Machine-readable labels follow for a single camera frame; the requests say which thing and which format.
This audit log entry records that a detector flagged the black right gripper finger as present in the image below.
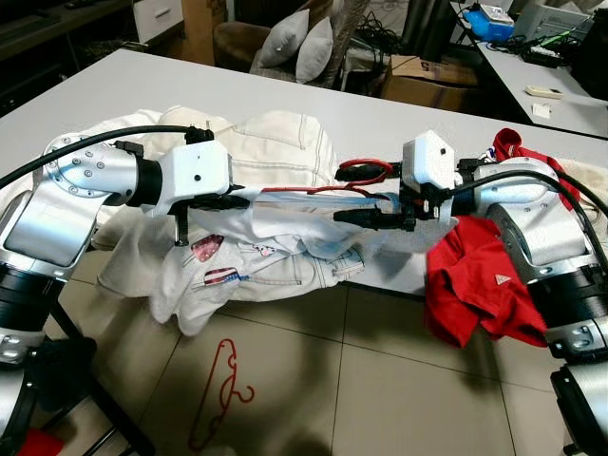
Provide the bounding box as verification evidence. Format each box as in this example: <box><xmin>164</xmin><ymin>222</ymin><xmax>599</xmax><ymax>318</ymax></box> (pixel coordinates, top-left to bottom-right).
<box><xmin>333</xmin><ymin>208</ymin><xmax>405</xmax><ymax>230</ymax></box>
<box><xmin>335</xmin><ymin>162</ymin><xmax>401</xmax><ymax>184</ymax></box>

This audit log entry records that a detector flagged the thin red wire hanger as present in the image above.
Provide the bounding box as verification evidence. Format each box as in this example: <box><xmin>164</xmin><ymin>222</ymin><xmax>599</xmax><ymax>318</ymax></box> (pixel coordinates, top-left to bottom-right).
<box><xmin>261</xmin><ymin>157</ymin><xmax>400</xmax><ymax>196</ymax></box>
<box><xmin>187</xmin><ymin>339</ymin><xmax>256</xmax><ymax>451</ymax></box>

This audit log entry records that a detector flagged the white jacket with flag patches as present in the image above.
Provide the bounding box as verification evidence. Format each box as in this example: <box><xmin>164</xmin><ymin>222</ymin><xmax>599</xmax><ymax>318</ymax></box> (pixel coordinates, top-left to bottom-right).
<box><xmin>95</xmin><ymin>180</ymin><xmax>424</xmax><ymax>335</ymax></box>

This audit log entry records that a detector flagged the cream jacket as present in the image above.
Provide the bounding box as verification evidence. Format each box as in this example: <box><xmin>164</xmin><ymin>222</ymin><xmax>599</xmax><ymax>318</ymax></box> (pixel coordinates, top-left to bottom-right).
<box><xmin>19</xmin><ymin>109</ymin><xmax>338</xmax><ymax>224</ymax></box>

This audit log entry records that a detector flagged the cardboard box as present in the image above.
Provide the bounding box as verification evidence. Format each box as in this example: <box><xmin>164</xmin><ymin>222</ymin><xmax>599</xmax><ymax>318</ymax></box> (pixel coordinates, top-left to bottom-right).
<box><xmin>380</xmin><ymin>54</ymin><xmax>476</xmax><ymax>113</ymax></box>

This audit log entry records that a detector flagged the red T-shirt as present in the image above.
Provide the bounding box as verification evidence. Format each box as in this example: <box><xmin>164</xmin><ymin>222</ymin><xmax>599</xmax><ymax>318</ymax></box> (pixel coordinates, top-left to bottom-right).
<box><xmin>425</xmin><ymin>128</ymin><xmax>580</xmax><ymax>350</ymax></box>

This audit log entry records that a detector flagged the grey pillow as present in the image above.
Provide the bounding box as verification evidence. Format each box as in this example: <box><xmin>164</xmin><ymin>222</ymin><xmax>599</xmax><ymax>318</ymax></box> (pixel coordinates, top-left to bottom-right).
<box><xmin>294</xmin><ymin>17</ymin><xmax>335</xmax><ymax>85</ymax></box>
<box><xmin>258</xmin><ymin>9</ymin><xmax>313</xmax><ymax>69</ymax></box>

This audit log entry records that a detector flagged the beige jacket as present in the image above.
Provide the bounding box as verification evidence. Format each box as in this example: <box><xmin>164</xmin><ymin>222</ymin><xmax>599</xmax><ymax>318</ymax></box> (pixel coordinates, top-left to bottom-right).
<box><xmin>568</xmin><ymin>157</ymin><xmax>608</xmax><ymax>224</ymax></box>

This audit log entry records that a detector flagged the brown wicker chair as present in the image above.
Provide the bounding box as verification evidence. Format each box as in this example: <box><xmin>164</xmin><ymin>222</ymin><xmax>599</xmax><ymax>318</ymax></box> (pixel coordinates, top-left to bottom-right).
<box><xmin>211</xmin><ymin>0</ymin><xmax>367</xmax><ymax>91</ymax></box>

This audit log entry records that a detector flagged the white drawer cabinet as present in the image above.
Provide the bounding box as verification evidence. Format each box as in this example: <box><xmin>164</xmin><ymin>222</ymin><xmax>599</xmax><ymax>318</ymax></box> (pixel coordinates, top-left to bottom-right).
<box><xmin>131</xmin><ymin>0</ymin><xmax>186</xmax><ymax>44</ymax></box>

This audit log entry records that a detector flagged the blue device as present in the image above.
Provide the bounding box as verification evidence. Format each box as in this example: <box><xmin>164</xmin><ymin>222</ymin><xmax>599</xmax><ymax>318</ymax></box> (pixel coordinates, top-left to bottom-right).
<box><xmin>465</xmin><ymin>3</ymin><xmax>516</xmax><ymax>42</ymax></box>

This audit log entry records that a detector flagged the black metal table leg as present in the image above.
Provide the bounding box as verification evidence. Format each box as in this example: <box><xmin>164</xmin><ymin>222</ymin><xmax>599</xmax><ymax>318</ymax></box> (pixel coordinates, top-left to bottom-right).
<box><xmin>43</xmin><ymin>299</ymin><xmax>158</xmax><ymax>456</ymax></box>

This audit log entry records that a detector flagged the grey printer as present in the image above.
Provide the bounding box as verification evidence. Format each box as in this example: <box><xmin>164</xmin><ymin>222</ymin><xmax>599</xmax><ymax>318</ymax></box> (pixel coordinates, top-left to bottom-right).
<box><xmin>513</xmin><ymin>2</ymin><xmax>595</xmax><ymax>44</ymax></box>

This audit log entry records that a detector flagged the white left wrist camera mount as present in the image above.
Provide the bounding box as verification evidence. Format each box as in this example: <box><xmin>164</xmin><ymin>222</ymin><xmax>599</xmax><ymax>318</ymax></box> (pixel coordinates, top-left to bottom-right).
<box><xmin>157</xmin><ymin>141</ymin><xmax>234</xmax><ymax>215</ymax></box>

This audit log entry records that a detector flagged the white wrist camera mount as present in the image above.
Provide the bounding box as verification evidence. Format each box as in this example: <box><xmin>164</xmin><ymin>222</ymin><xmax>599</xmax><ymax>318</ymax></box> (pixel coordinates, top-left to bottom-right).
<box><xmin>401</xmin><ymin>131</ymin><xmax>462</xmax><ymax>191</ymax></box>
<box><xmin>157</xmin><ymin>141</ymin><xmax>234</xmax><ymax>215</ymax></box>

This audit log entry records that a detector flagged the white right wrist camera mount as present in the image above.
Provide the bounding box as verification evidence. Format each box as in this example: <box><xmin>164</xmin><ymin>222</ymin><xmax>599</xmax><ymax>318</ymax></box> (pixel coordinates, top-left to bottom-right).
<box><xmin>401</xmin><ymin>131</ymin><xmax>462</xmax><ymax>191</ymax></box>

